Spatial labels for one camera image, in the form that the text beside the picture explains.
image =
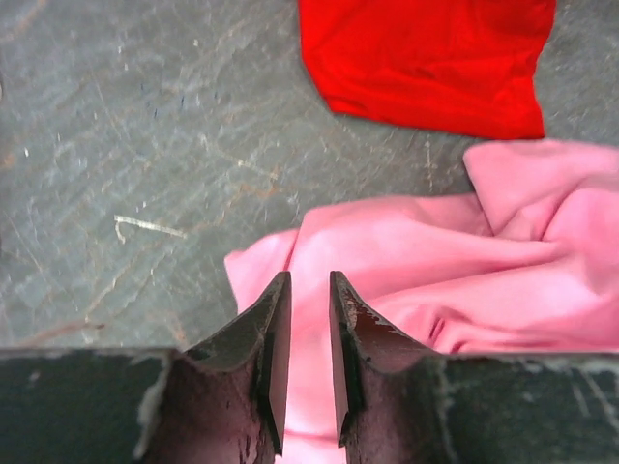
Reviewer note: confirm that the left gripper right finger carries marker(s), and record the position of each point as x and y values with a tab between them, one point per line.
398	401

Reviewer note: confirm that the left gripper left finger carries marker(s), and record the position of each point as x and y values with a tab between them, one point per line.
222	401

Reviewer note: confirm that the pink t shirt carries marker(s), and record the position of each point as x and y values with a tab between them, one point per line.
527	261

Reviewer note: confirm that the red t shirt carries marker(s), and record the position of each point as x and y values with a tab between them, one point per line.
464	67

